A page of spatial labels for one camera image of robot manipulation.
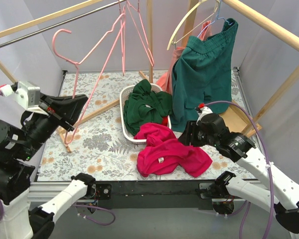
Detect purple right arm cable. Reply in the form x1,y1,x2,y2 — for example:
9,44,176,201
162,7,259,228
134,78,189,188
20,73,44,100
203,101,275,239

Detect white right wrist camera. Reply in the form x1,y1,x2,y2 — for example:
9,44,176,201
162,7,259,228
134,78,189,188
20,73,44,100
195,103,213,120

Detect wooden clothes rack frame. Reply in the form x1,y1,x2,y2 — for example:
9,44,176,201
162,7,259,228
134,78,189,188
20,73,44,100
0,0,299,154

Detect dark green garment in basket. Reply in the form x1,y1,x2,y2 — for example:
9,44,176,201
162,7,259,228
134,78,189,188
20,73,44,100
123,79,172,136

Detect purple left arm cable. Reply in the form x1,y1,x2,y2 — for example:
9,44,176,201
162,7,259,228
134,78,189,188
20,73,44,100
0,91,116,235

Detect metal hanging rail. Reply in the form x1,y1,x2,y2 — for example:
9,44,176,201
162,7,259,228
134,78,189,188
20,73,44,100
0,0,126,49

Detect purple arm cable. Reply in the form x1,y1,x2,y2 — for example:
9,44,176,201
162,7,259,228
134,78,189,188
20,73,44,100
0,91,116,235
203,101,275,239

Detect cream wooden hanger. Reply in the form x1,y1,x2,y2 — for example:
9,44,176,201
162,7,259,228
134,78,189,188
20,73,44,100
167,0,220,51

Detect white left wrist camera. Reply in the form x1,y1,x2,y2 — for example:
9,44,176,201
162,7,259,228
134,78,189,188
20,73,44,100
0,81,43,114

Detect magenta t shirt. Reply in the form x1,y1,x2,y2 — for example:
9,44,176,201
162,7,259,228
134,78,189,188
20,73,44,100
134,123,212,178

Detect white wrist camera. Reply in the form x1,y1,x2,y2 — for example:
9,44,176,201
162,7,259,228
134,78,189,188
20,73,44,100
195,103,213,120
0,81,43,114

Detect white laundry basket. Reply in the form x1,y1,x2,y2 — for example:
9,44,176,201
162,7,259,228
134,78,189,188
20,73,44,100
119,83,172,144

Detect red garment in basket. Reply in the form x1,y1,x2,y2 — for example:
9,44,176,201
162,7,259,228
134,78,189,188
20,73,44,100
161,116,169,126

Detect teal shorts on hanger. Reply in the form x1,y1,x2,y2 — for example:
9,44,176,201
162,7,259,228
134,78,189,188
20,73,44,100
170,18,238,132

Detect salmon garment on hanger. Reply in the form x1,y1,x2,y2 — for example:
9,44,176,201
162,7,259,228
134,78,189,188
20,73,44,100
156,20,212,95

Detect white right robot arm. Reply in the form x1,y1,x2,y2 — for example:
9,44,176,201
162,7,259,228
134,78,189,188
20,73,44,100
178,113,299,234

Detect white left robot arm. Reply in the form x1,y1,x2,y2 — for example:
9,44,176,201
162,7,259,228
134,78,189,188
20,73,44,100
0,94,96,239

